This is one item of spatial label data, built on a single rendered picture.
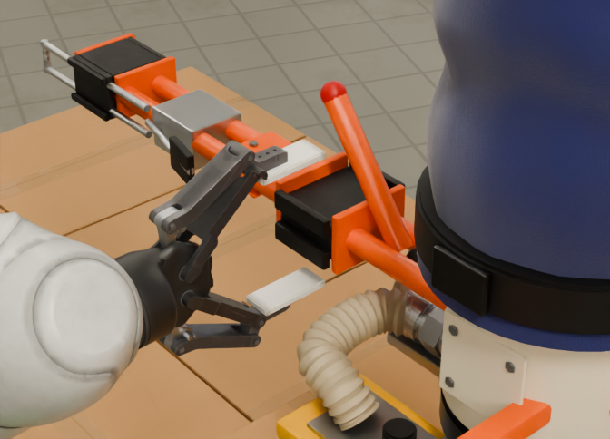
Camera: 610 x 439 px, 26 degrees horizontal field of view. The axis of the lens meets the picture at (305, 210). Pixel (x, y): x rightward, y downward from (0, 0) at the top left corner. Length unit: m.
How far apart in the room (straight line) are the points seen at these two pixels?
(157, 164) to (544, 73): 1.78
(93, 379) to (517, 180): 0.29
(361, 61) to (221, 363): 2.22
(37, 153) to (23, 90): 1.44
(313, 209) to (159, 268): 0.17
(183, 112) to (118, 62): 0.12
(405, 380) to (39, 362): 0.65
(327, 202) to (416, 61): 3.00
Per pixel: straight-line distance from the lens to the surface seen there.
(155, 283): 1.05
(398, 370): 1.41
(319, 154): 1.13
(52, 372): 0.81
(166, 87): 1.39
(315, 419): 1.13
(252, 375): 2.03
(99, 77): 1.38
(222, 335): 1.16
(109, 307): 0.82
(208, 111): 1.32
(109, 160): 2.58
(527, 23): 0.81
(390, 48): 4.23
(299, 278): 1.21
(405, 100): 3.92
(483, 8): 0.82
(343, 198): 1.18
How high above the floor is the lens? 1.85
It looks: 33 degrees down
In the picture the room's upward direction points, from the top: straight up
